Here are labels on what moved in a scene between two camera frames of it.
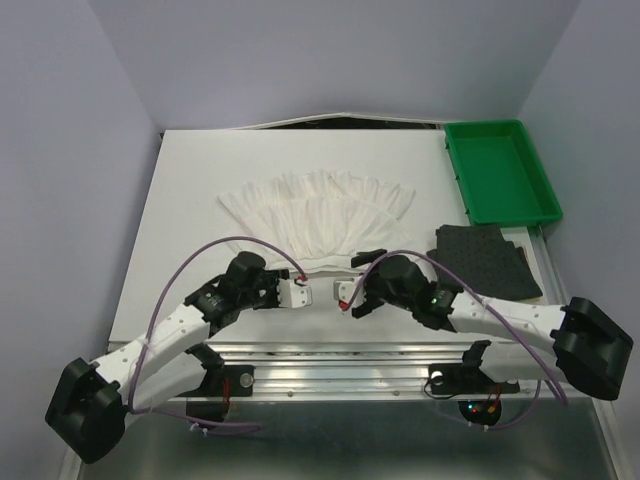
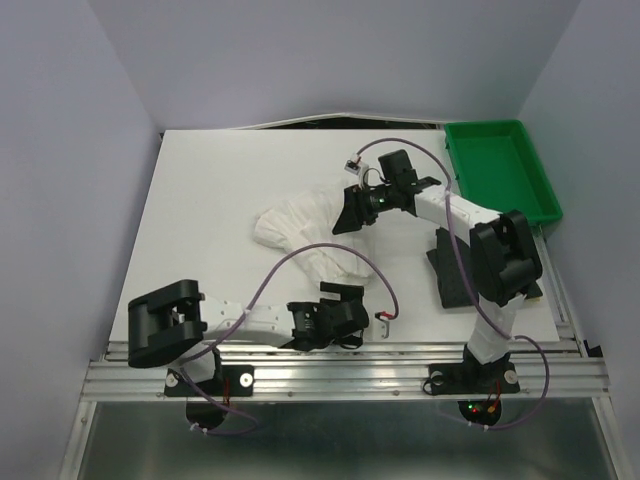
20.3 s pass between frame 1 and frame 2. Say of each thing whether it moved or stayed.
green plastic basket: stayed
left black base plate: stayed
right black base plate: stayed
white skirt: moved
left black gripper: moved
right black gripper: moved
